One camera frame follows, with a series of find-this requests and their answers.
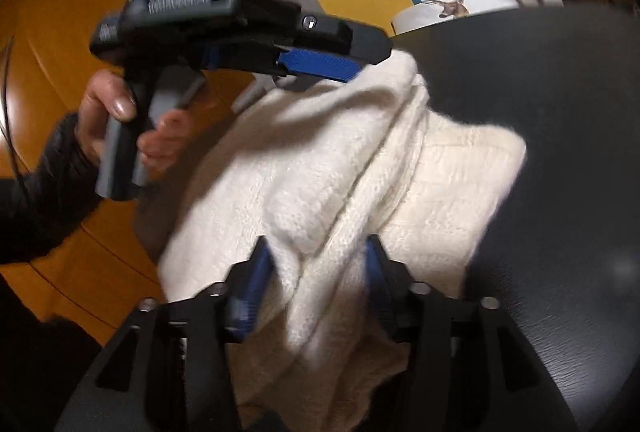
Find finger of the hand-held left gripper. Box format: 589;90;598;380
280;8;394;64
272;49;363;85

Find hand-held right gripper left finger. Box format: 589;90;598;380
55;234;275;432

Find cream knit sweater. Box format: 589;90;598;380
135;49;528;432

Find person's left hand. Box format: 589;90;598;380
75;69;196;174

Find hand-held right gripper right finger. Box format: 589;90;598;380
365;234;578;432

